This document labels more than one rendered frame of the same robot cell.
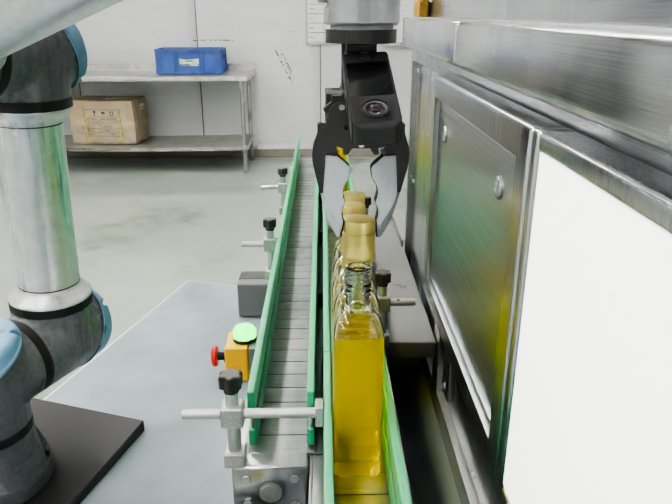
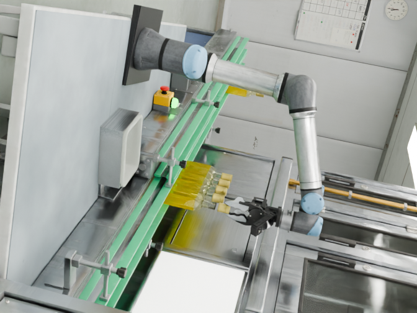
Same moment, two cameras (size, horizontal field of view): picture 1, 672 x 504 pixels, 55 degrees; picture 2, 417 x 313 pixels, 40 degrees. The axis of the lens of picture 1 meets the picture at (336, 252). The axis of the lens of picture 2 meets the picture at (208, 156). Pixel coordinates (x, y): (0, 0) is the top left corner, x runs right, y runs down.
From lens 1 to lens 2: 1.61 m
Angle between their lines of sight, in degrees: 30
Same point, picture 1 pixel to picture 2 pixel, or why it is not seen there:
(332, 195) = (237, 205)
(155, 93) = not seen: outside the picture
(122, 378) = not seen: hidden behind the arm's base
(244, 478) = (148, 161)
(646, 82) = (256, 302)
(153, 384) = not seen: hidden behind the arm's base
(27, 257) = (227, 75)
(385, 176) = (240, 218)
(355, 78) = (267, 222)
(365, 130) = (254, 230)
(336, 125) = (256, 211)
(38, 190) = (251, 88)
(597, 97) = (254, 290)
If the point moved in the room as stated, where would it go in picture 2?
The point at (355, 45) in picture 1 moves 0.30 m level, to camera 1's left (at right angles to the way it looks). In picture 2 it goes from (276, 217) to (292, 146)
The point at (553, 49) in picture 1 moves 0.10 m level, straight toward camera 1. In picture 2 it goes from (264, 276) to (262, 285)
